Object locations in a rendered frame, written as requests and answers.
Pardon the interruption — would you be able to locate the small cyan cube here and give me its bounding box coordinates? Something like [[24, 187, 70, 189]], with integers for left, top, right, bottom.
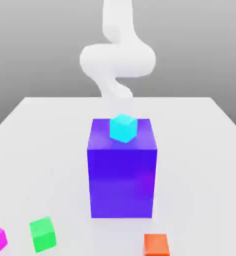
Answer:
[[109, 113, 139, 144]]

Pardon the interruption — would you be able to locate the small orange cube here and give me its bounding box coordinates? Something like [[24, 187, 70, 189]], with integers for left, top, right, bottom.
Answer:
[[143, 233, 170, 256]]

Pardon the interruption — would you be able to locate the small green cube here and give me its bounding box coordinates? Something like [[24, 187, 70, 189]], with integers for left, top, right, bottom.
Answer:
[[29, 216, 57, 254]]

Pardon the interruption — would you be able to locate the large purple box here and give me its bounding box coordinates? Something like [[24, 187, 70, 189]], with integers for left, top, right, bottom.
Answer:
[[86, 118, 158, 219]]

